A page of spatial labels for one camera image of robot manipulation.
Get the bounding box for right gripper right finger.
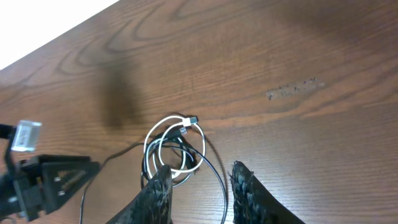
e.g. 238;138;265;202
230;161;304;224

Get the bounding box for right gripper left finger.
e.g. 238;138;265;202
106;165;173;224

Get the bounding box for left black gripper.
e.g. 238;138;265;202
13;154;100;222

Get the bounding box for black usb cable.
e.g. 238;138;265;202
79;116;229;224

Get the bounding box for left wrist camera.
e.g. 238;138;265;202
11;120;42;152

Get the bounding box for white usb cable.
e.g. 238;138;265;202
143;114;206;180

